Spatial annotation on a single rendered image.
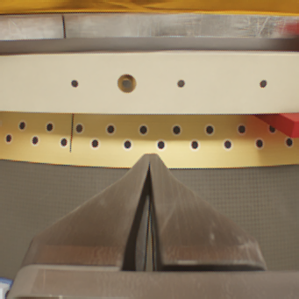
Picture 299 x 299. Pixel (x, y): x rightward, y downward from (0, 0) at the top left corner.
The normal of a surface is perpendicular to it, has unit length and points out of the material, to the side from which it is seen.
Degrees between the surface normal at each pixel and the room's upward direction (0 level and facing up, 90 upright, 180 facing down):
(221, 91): 90
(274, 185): 62
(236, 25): 90
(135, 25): 90
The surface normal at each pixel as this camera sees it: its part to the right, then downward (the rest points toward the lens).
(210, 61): 0.00, 0.41
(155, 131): -0.03, -0.07
